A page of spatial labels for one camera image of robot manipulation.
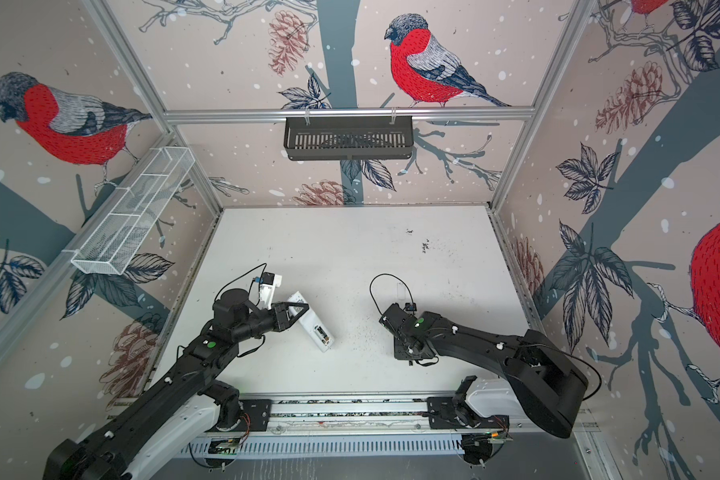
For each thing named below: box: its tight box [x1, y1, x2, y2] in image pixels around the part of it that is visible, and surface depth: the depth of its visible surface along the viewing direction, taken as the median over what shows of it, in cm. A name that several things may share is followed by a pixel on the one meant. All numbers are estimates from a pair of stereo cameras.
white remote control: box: [286, 290, 334, 353], surface depth 79 cm
